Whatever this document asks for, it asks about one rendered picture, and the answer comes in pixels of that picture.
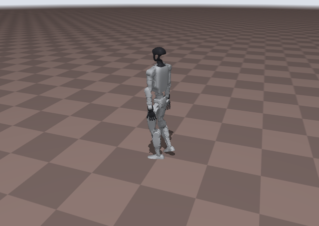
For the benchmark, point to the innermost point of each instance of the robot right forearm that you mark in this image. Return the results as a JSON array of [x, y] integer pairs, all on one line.
[[167, 91]]

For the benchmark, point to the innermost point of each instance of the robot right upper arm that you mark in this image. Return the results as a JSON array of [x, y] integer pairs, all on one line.
[[169, 75]]

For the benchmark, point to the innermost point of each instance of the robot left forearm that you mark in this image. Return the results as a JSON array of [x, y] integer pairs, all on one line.
[[149, 98]]

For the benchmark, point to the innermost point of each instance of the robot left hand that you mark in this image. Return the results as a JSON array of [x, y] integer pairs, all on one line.
[[151, 114]]

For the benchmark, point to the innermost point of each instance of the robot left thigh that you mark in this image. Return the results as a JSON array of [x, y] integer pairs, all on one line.
[[152, 124]]

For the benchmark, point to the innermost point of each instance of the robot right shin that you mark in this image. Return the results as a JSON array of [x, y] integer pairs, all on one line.
[[165, 135]]

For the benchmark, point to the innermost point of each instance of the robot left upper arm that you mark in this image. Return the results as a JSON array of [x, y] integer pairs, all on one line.
[[150, 73]]

